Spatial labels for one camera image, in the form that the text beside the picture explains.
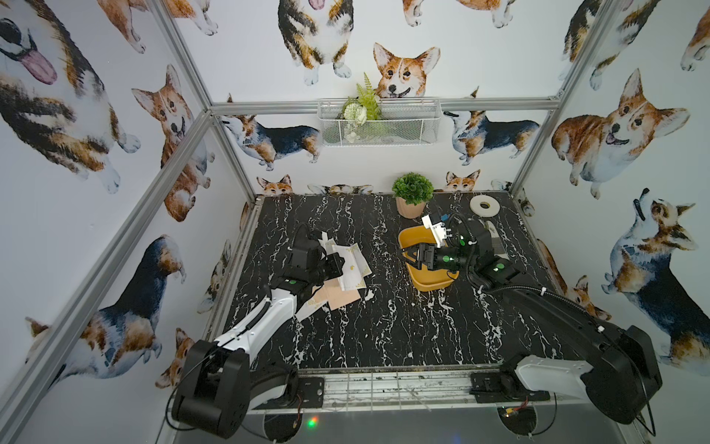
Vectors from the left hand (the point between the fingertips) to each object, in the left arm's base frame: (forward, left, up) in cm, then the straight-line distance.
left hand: (348, 255), depth 85 cm
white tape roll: (+29, -58, -15) cm, 67 cm away
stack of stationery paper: (-1, -2, -5) cm, 5 cm away
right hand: (-7, -14, +12) cm, 20 cm away
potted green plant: (+25, -22, +2) cm, 34 cm away
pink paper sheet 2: (-6, +7, -14) cm, 17 cm away
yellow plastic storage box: (-4, -24, -10) cm, 26 cm away
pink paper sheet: (-8, +1, -12) cm, 15 cm away
